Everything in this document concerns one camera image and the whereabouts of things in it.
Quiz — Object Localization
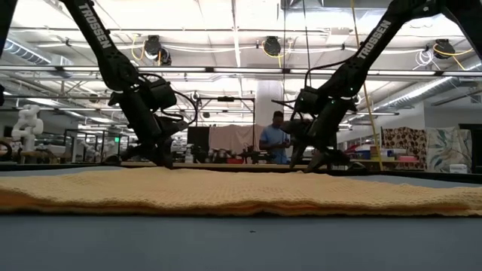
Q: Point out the thin black cable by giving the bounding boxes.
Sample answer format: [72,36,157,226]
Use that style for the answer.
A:
[281,0,287,114]

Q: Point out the person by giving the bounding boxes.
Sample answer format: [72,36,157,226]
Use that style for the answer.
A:
[258,110,293,166]

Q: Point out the silver ventilation duct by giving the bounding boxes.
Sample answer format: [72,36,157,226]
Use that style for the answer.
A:
[0,35,75,78]
[371,62,482,114]

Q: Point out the black metal frame stand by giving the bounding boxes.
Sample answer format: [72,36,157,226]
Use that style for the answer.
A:
[194,96,256,163]

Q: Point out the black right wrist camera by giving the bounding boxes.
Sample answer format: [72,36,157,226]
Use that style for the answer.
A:
[293,87,322,116]

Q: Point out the long fluorescent light strip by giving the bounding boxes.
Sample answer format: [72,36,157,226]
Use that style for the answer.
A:
[0,65,482,78]

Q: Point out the black camera cable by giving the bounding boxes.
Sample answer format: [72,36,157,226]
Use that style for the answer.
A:
[137,73,200,127]
[303,57,353,90]

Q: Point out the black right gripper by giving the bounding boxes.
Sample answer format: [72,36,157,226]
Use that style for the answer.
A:
[281,96,358,173]

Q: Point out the black cabinet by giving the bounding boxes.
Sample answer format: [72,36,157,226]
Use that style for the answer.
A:
[458,123,482,175]

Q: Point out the brown floral patterned cloth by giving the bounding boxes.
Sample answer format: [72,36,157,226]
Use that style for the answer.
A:
[380,126,429,171]

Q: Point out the yellow waffle weave towel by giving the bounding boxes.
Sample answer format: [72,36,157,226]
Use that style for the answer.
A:
[0,166,482,218]

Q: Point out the black table frame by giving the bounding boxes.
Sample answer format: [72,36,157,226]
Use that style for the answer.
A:
[0,161,482,185]

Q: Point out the black right camera cable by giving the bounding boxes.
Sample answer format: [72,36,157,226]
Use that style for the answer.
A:
[303,57,353,90]

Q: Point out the black retractable cable reel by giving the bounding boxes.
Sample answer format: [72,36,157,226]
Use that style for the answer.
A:
[144,35,162,57]
[432,38,456,60]
[157,47,173,67]
[262,35,282,58]

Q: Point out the green leaf patterned cloth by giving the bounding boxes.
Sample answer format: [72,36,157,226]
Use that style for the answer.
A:
[426,126,473,174]

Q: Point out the small black monitor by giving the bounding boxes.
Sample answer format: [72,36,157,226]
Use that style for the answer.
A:
[187,126,211,154]

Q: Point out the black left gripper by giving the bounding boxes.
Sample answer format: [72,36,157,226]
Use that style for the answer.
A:
[108,88,189,169]

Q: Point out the white square pillar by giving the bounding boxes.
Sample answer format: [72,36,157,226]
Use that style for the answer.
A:
[255,79,285,127]

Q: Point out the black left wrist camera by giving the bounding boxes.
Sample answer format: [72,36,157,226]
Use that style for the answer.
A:
[145,77,178,112]

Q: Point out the yellow power cable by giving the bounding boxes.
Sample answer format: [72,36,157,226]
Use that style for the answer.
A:
[349,0,383,171]

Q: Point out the pink cloth sheet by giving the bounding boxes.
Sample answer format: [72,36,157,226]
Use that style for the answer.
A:
[209,123,282,155]

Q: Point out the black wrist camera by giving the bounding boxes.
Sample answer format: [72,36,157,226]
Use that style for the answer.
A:
[293,87,322,116]
[145,77,178,112]

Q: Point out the black framed glass enclosure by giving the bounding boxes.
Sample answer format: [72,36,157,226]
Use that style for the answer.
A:
[63,129,131,165]

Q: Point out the black left camera cable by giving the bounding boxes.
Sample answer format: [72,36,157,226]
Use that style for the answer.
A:
[137,73,200,127]

